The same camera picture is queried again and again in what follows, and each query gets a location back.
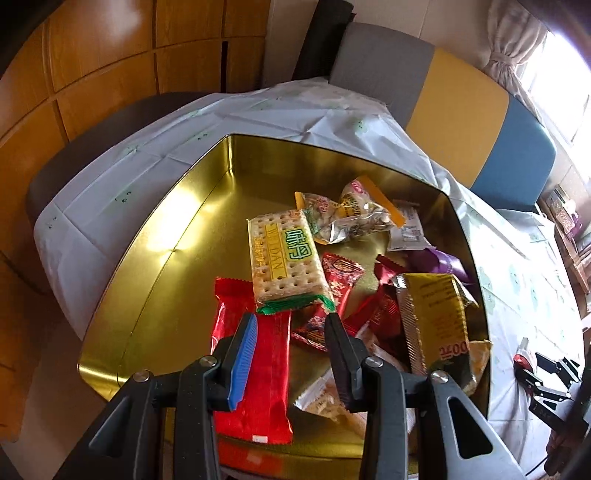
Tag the square red snack packet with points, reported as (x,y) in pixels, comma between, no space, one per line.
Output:
(383,314)

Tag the window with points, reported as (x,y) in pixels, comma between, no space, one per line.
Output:
(563,87)

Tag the gold tin box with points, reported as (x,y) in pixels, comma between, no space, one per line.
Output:
(184,277)

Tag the small red snack packet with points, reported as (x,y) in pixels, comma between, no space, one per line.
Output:
(524,357)

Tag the wooden side desk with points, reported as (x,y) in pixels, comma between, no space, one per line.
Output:
(575,258)

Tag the yellow snack packet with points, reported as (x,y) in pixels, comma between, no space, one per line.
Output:
(478,364)

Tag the small purple box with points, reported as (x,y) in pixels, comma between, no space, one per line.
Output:
(575,225)

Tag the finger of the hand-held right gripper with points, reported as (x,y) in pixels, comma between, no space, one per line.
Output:
(531,381)
(556,367)

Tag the wooden wardrobe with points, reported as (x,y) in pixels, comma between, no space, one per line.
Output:
(92,69)

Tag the tissue box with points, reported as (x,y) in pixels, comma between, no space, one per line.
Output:
(558,205)

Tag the red gold-patterned candy packet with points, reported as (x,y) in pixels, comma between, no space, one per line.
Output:
(341,277)

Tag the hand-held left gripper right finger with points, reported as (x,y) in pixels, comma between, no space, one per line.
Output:
(337,357)

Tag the purple snack packet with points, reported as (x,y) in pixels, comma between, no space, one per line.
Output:
(443,263)

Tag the green-ended cracker packet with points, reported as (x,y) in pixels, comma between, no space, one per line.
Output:
(281,254)

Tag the black rolled mat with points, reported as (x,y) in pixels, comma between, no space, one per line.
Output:
(323,37)

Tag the white red-label snack packet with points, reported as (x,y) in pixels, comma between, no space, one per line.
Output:
(408,230)

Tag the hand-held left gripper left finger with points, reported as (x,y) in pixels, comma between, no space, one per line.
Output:
(242,364)

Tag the grey yellow blue chair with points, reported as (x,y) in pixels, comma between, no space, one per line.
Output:
(452,101)

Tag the pale floral curtain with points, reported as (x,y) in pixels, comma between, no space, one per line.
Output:
(508,46)

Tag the long red snack packet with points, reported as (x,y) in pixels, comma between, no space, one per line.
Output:
(272,369)

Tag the dark gold-backed snack packet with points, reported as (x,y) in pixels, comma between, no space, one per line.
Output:
(434,314)

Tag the white plastic tablecloth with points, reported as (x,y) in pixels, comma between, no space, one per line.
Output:
(115,175)

